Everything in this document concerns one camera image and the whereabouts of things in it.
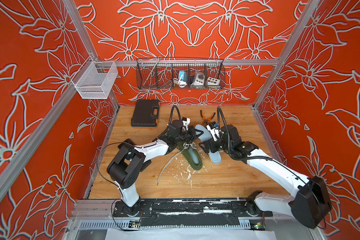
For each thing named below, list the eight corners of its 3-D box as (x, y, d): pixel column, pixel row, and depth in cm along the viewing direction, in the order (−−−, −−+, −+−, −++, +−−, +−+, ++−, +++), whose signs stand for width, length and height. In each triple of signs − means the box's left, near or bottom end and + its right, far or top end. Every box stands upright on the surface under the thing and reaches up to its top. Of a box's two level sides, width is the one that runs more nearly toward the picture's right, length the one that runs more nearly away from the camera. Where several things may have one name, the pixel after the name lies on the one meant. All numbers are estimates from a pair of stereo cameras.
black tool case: (131, 128, 107) (129, 124, 104) (137, 104, 124) (136, 99, 120) (157, 128, 107) (156, 123, 104) (159, 103, 124) (159, 99, 120)
